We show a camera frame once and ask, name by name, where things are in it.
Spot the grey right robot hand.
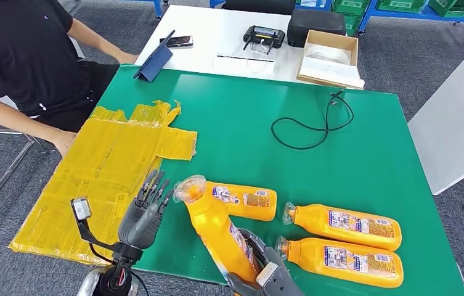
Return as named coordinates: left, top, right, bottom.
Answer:
left=226, top=228, right=306, bottom=296

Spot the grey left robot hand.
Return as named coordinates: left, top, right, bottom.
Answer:
left=118, top=169, right=174, bottom=251

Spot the orange detergent bottle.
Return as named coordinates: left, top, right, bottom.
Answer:
left=275, top=236, right=404, bottom=289
left=173, top=175, right=262, bottom=287
left=282, top=201, right=403, bottom=252
left=205, top=181, right=278, bottom=222

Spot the yellow taped cardboard sheet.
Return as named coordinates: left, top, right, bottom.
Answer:
left=8, top=100, right=198, bottom=266

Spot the tablet in blue case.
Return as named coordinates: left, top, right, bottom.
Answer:
left=132, top=30, right=176, bottom=83

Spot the white panel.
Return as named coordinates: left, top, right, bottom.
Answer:
left=0, top=36, right=87, bottom=113

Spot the black smartphone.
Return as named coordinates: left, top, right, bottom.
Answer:
left=160, top=35, right=194, bottom=48

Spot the thin black strip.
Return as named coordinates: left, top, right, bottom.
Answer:
left=216, top=54, right=275, bottom=63

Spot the person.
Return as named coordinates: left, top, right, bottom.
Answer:
left=0, top=0, right=139, bottom=158

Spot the white foam sheet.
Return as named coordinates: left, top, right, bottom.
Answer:
left=299, top=55, right=366, bottom=89

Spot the black handheld controller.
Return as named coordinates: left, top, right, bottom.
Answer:
left=242, top=25, right=287, bottom=52

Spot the white side table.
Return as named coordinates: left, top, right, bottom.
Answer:
left=407, top=35, right=464, bottom=211

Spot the black chair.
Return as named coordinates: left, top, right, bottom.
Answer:
left=221, top=0, right=297, bottom=15

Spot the open cardboard box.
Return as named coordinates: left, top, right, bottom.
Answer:
left=296, top=30, right=365, bottom=91

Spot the black carry case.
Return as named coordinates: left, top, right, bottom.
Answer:
left=287, top=9, right=347, bottom=48

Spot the green plastic crate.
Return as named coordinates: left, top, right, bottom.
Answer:
left=343, top=14, right=364, bottom=37
left=376, top=0, right=429, bottom=14
left=429, top=0, right=464, bottom=18
left=331, top=0, right=372, bottom=16

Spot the blue metal rack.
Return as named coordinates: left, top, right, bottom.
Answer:
left=356, top=0, right=464, bottom=45

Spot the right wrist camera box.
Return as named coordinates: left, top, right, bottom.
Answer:
left=256, top=262, right=282, bottom=289

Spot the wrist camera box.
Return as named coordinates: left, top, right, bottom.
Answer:
left=70, top=197, right=92, bottom=221
left=256, top=262, right=282, bottom=289

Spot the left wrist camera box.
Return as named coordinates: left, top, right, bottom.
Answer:
left=70, top=197, right=92, bottom=221

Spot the grey metal frame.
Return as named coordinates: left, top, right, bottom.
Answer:
left=0, top=126, right=44, bottom=255

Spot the black cable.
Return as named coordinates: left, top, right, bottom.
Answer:
left=271, top=89, right=355, bottom=150

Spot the white cable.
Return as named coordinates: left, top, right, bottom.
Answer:
left=245, top=38, right=276, bottom=75

